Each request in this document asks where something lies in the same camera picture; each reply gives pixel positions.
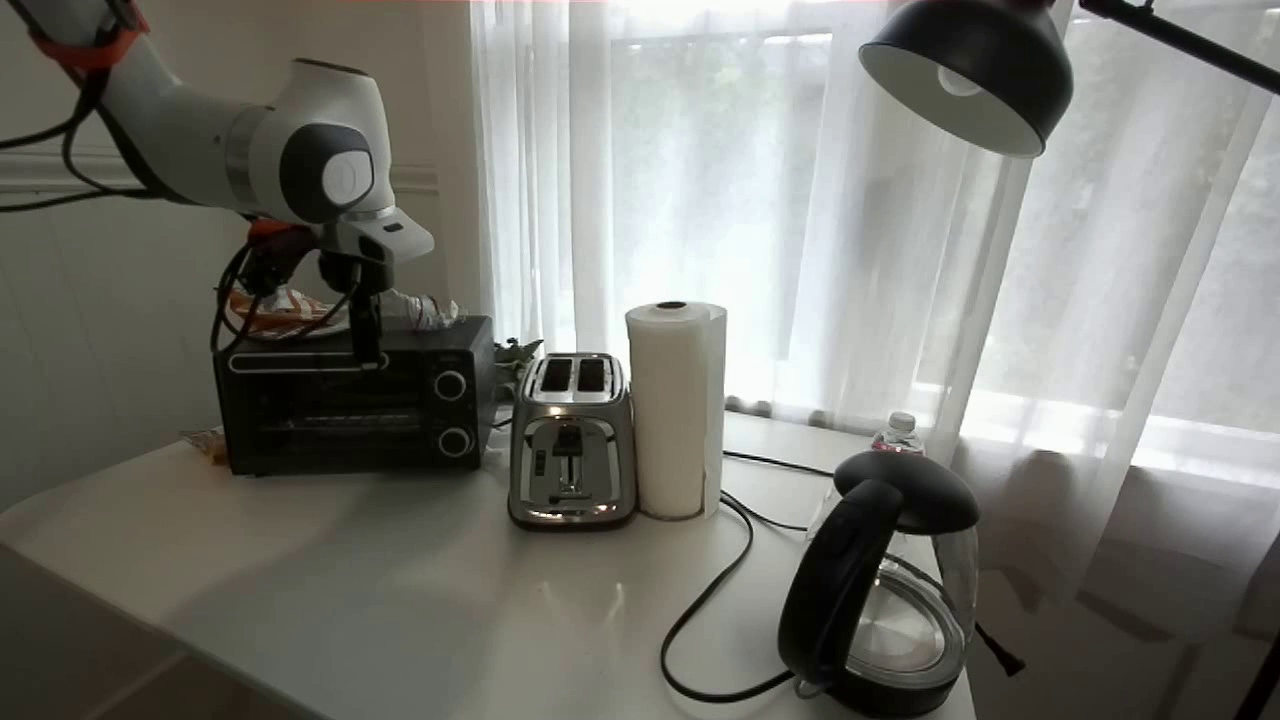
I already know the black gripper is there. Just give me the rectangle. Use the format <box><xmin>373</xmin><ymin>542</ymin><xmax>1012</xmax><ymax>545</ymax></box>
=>
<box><xmin>317</xmin><ymin>245</ymin><xmax>395</xmax><ymax>363</ymax></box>

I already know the black glass oven door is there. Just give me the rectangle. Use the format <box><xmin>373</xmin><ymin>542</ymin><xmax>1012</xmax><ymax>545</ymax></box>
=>
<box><xmin>215</xmin><ymin>343</ymin><xmax>437</xmax><ymax>474</ymax></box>

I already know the black toaster oven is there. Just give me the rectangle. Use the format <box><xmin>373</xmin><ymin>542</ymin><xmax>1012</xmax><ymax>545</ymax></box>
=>
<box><xmin>208</xmin><ymin>314</ymin><xmax>501</xmax><ymax>479</ymax></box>

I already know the silver oven knob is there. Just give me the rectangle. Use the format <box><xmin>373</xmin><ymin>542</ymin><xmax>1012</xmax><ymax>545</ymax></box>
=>
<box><xmin>432</xmin><ymin>420</ymin><xmax>480</xmax><ymax>466</ymax></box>
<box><xmin>426</xmin><ymin>363</ymin><xmax>473</xmax><ymax>410</ymax></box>

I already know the white crumpled object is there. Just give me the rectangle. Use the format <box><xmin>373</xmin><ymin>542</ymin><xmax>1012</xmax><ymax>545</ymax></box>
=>
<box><xmin>380</xmin><ymin>288</ymin><xmax>464</xmax><ymax>335</ymax></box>

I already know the small dark spiky object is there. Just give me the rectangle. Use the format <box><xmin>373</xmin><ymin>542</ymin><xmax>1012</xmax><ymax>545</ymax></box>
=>
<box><xmin>489</xmin><ymin>334</ymin><xmax>549</xmax><ymax>404</ymax></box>

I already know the small orange object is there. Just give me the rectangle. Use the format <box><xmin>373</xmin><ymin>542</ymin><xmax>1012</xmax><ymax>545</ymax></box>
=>
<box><xmin>184</xmin><ymin>429</ymin><xmax>235</xmax><ymax>474</ymax></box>

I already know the chrome two-slot toaster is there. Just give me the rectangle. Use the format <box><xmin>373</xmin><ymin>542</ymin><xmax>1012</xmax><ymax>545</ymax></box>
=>
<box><xmin>505</xmin><ymin>348</ymin><xmax>638</xmax><ymax>535</ymax></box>

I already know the white paper towel roll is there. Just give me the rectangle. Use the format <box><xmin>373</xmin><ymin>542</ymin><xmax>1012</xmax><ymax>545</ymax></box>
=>
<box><xmin>624</xmin><ymin>296</ymin><xmax>731</xmax><ymax>524</ymax></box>

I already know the white sheer curtain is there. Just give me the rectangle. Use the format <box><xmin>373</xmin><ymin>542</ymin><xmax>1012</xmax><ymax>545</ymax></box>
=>
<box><xmin>469</xmin><ymin>0</ymin><xmax>1280</xmax><ymax>720</ymax></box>

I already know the white capped bottle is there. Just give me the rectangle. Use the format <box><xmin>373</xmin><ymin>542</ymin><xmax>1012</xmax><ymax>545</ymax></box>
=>
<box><xmin>873</xmin><ymin>410</ymin><xmax>925</xmax><ymax>457</ymax></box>

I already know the black glass electric kettle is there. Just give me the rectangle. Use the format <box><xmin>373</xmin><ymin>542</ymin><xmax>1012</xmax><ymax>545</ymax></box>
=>
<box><xmin>775</xmin><ymin>444</ymin><xmax>983</xmax><ymax>720</ymax></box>

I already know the black lamp shade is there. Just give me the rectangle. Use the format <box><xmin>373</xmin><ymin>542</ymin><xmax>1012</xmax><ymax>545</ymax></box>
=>
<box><xmin>857</xmin><ymin>0</ymin><xmax>1076</xmax><ymax>163</ymax></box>

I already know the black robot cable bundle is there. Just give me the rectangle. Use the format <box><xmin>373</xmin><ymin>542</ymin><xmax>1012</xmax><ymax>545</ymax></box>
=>
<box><xmin>0</xmin><ymin>69</ymin><xmax>352</xmax><ymax>362</ymax></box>

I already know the red arm strap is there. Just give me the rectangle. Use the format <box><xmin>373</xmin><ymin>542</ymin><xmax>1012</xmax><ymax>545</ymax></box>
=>
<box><xmin>29</xmin><ymin>6</ymin><xmax>153</xmax><ymax>80</ymax></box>

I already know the black kettle power cable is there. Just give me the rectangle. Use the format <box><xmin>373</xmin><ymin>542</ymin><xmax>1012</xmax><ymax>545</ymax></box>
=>
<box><xmin>655</xmin><ymin>489</ymin><xmax>802</xmax><ymax>710</ymax></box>

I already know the thin black appliance cable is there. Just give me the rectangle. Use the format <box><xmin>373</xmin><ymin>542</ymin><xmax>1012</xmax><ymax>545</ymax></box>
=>
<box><xmin>719</xmin><ymin>450</ymin><xmax>839</xmax><ymax>486</ymax></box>

